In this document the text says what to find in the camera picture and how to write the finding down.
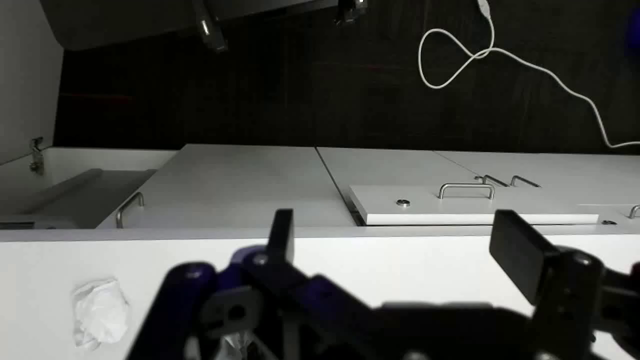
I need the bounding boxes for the white cable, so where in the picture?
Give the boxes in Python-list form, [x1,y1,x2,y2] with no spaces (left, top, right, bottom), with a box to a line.
[416,0,640,153]

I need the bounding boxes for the crumpled white paper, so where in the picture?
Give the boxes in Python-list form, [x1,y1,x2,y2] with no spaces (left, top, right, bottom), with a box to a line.
[70,279,131,348]

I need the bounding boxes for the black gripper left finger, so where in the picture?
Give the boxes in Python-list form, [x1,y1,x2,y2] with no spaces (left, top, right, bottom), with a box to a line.
[266,209,295,265]

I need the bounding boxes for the white drawer with metal handle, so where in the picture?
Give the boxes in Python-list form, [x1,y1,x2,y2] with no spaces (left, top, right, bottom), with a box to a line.
[350,183,599,227]

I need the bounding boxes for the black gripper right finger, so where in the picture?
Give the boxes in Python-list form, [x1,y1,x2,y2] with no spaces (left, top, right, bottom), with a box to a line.
[490,210,558,304]

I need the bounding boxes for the white cabinet door with handle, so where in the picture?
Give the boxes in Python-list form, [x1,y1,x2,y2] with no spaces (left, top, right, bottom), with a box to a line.
[103,145,355,231]

